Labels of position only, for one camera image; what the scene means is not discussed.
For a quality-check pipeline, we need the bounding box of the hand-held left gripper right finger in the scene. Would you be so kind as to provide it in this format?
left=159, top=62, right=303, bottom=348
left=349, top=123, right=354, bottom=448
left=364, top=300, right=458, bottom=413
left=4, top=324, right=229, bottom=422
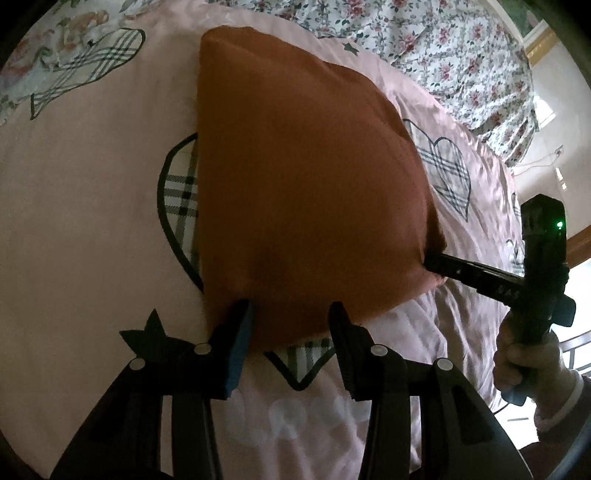
left=327, top=302, right=518, bottom=480

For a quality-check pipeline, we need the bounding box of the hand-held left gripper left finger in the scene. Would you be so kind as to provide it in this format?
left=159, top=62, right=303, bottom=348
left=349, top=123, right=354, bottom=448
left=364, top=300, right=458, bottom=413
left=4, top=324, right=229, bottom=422
left=51, top=299, right=256, bottom=480

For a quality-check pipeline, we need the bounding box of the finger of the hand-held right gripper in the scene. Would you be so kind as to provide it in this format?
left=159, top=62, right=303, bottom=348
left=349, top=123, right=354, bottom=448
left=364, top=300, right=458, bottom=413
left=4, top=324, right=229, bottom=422
left=424, top=251, right=523, bottom=304

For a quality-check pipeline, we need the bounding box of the orange knit sweater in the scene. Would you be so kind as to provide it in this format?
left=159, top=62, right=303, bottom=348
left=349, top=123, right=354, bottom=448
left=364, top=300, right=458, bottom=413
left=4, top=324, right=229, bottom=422
left=196, top=25, right=448, bottom=344

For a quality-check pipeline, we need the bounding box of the person's right forearm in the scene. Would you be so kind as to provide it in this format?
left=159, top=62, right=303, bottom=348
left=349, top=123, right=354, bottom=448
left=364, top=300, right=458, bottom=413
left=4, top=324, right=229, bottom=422
left=522, top=369, right=591, bottom=468

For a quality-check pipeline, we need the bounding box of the person's right hand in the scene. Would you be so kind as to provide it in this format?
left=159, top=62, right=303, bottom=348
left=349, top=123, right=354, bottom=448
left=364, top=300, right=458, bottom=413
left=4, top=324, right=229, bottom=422
left=492, top=315, right=583, bottom=408

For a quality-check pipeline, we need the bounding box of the pink heart print bed sheet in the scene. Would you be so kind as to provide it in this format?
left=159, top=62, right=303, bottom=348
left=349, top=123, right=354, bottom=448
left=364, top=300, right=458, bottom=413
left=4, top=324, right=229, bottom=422
left=0, top=0, right=532, bottom=480

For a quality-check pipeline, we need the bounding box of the small flower print quilt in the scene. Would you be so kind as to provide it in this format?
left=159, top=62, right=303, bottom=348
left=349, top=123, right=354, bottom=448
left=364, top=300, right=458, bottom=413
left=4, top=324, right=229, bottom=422
left=249, top=0, right=541, bottom=168

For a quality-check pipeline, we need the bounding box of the large flower print pillow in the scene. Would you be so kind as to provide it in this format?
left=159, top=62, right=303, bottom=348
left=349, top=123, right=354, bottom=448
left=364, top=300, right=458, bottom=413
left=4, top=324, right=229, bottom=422
left=0, top=0, right=139, bottom=125

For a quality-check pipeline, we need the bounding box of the white wall cable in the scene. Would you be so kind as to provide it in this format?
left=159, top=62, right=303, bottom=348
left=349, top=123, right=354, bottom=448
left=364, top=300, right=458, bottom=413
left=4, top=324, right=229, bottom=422
left=512, top=147, right=565, bottom=177

